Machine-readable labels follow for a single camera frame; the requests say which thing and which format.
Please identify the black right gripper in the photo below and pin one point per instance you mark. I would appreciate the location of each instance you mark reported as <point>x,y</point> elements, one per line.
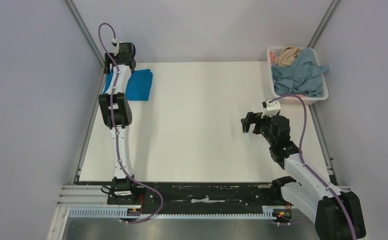
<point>256,124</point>

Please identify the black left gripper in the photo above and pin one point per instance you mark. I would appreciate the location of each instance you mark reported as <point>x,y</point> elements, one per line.
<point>108,61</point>

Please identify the blue t-shirt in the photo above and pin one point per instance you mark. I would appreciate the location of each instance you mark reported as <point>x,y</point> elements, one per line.
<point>137,87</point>

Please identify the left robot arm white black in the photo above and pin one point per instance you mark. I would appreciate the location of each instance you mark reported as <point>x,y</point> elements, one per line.
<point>117,116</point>

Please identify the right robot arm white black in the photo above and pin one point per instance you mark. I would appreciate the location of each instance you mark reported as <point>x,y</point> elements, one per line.
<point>335,213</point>

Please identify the white plastic laundry basket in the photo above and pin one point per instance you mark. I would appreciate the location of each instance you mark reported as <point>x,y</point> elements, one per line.
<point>277,50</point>

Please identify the grey-blue t-shirt in basket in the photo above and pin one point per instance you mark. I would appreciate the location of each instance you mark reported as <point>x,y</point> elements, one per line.
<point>314,84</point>

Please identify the beige t-shirt in basket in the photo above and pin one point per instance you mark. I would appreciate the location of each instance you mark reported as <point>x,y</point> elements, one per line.
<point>287,56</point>

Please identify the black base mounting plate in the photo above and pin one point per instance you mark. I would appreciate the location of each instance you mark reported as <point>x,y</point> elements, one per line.
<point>201,208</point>

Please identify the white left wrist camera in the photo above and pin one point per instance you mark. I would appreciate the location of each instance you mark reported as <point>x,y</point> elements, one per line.
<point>116,44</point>

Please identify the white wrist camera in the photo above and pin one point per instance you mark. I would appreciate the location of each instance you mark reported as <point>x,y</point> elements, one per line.
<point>116,44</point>
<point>271,108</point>

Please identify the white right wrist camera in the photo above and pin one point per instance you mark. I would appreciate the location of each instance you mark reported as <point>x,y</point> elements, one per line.
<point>271,108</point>

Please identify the white slotted cable duct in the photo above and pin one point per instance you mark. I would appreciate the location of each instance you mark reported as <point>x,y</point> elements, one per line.
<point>125,213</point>

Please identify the aluminium frame rail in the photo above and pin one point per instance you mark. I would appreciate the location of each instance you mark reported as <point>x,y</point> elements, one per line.
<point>256,194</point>

